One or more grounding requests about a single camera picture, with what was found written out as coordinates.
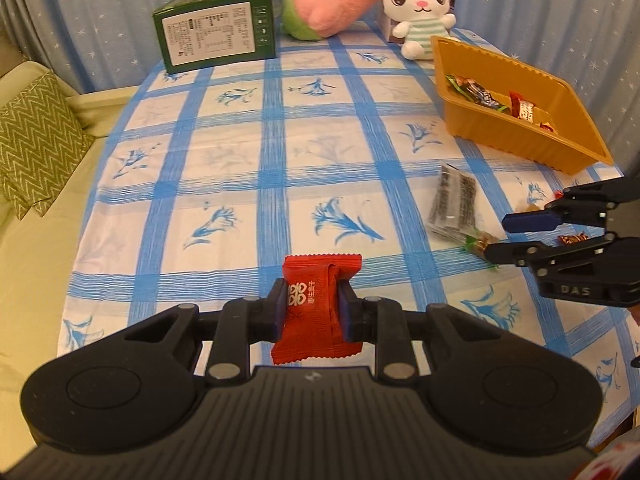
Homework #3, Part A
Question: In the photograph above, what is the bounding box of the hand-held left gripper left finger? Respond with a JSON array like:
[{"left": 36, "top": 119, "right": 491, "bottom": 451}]
[{"left": 120, "top": 279, "right": 287, "bottom": 387}]

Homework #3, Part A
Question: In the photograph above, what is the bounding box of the yellow plastic tray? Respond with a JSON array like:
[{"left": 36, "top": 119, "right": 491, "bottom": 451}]
[{"left": 430, "top": 35, "right": 615, "bottom": 176}]

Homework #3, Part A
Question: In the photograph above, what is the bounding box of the green chevron cushion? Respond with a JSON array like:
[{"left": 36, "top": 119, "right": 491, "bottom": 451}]
[{"left": 0, "top": 71, "right": 96, "bottom": 221}]

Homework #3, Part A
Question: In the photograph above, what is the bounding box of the green cardboard box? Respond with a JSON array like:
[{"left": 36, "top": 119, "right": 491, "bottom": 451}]
[{"left": 152, "top": 0, "right": 277, "bottom": 75}]

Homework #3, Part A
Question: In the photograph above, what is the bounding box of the red snack packet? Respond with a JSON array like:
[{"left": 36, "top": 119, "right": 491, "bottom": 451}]
[{"left": 270, "top": 254, "right": 363, "bottom": 365}]

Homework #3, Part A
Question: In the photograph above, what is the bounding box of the black snack packet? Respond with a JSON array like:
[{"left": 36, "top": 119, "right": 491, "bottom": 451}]
[{"left": 426, "top": 162, "right": 478, "bottom": 241}]

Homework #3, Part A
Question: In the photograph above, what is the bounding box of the white bunny plush toy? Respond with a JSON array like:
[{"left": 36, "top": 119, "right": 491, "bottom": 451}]
[{"left": 374, "top": 0, "right": 458, "bottom": 60}]

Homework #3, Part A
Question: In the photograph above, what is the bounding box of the cream sofa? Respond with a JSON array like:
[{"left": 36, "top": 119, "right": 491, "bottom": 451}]
[{"left": 0, "top": 25, "right": 136, "bottom": 461}]

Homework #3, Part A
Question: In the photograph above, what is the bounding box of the pink peach plush toy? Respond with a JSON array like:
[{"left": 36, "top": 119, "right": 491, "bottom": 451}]
[{"left": 281, "top": 0, "right": 391, "bottom": 41}]

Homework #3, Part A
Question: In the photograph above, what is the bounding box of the blue checkered floral tablecloth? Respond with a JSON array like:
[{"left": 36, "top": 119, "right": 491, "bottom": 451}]
[{"left": 60, "top": 25, "right": 640, "bottom": 453}]

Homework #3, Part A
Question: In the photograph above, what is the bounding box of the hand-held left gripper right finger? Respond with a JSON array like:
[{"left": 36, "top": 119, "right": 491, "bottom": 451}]
[{"left": 338, "top": 281, "right": 506, "bottom": 385}]

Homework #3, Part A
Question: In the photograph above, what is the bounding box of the small green brown candy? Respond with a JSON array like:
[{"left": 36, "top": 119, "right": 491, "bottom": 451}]
[{"left": 461, "top": 232, "right": 501, "bottom": 268}]

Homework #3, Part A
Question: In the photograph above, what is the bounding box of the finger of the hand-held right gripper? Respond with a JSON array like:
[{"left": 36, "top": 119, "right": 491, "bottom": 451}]
[
  {"left": 501, "top": 177, "right": 626, "bottom": 234},
  {"left": 484, "top": 232, "right": 617, "bottom": 278}
]

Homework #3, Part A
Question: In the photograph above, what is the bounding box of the long green dark candy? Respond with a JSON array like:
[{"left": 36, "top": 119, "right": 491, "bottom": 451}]
[{"left": 445, "top": 74, "right": 512, "bottom": 115}]

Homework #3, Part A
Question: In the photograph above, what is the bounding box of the red white-label twist candy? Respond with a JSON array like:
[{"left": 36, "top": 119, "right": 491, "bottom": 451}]
[{"left": 509, "top": 91, "right": 556, "bottom": 133}]

